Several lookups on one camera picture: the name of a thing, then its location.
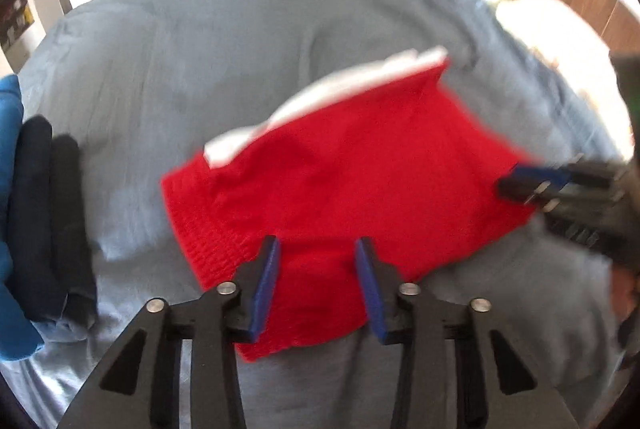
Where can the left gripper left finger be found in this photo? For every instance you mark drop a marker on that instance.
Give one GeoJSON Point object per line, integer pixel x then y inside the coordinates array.
{"type": "Point", "coordinates": [136, 383]}

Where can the red football shorts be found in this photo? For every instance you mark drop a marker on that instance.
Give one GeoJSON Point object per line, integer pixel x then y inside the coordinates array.
{"type": "Point", "coordinates": [380, 150]}

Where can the arched wall shelf niche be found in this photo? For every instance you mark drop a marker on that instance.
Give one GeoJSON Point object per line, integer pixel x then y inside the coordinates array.
{"type": "Point", "coordinates": [15, 19]}

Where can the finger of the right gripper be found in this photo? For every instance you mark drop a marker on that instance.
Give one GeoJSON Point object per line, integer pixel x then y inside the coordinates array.
{"type": "Point", "coordinates": [545, 181]}

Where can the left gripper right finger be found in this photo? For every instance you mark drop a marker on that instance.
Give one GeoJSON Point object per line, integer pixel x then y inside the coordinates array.
{"type": "Point", "coordinates": [462, 366]}

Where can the floral cream pillow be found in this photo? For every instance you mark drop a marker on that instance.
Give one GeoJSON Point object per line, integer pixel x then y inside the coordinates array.
{"type": "Point", "coordinates": [566, 42]}

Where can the grey-blue bed cover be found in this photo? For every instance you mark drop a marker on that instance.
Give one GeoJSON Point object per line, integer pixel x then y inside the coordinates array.
{"type": "Point", "coordinates": [142, 84]}

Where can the folded dark navy garment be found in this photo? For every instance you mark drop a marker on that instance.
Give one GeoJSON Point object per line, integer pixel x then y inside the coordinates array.
{"type": "Point", "coordinates": [32, 282]}

